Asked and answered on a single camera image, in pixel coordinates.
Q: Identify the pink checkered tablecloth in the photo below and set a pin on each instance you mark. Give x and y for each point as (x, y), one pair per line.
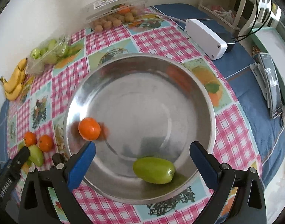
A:
(156, 44)

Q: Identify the black power adapter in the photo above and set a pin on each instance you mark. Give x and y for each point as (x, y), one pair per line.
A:
(231, 45)

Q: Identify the white plastic box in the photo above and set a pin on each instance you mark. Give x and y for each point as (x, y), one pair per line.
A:
(204, 38)

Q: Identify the white shelf unit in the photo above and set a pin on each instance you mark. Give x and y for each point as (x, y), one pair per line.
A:
(244, 2)

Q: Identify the pile of brown longans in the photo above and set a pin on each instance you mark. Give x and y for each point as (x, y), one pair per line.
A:
(109, 23)

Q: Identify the orange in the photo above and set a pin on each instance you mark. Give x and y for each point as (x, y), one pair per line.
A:
(46, 142)
(89, 129)
(123, 9)
(30, 138)

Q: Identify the grey and black device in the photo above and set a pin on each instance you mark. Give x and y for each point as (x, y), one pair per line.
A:
(270, 84)

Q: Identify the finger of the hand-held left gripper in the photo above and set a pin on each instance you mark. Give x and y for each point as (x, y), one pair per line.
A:
(21, 157)

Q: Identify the clear plastic box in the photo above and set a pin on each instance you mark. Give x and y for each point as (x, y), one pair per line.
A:
(133, 1)

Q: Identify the yellow banana bunch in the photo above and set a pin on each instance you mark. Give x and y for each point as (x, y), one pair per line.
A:
(15, 81)

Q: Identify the wrapped tray of green apples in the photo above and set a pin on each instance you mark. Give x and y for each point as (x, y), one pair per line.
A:
(49, 53)

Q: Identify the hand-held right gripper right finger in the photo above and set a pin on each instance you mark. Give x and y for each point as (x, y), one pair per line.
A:
(203, 165)

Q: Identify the steel bowl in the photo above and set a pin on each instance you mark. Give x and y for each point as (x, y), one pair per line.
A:
(144, 112)

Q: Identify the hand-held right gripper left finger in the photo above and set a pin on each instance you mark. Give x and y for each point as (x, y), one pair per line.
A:
(83, 165)

